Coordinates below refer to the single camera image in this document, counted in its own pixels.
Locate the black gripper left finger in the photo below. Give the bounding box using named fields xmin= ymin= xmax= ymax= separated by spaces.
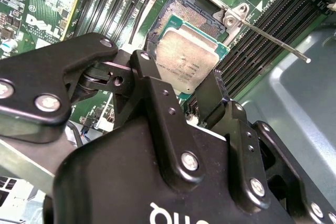
xmin=0 ymin=33 xmax=206 ymax=192

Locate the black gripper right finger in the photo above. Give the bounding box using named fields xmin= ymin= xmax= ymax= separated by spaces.
xmin=196 ymin=69 xmax=336 ymax=224

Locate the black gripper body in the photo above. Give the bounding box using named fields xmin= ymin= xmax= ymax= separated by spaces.
xmin=44 ymin=118 xmax=297 ymax=224

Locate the metal socket cover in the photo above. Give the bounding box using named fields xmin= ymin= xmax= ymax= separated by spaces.
xmin=0 ymin=140 xmax=56 ymax=191

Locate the metal locking lever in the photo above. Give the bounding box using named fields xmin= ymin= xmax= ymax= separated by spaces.
xmin=127 ymin=0 xmax=157 ymax=45
xmin=233 ymin=19 xmax=312 ymax=65

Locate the silver CPU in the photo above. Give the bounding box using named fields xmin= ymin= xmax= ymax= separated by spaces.
xmin=146 ymin=14 xmax=232 ymax=96

